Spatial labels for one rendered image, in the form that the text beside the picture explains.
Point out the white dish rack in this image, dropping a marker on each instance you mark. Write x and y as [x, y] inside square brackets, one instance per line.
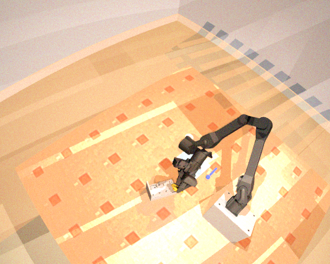
[160, 190]

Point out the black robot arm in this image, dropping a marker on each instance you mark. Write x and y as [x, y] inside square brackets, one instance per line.
[246, 182]

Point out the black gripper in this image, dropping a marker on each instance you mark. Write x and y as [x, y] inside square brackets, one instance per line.
[187, 179]

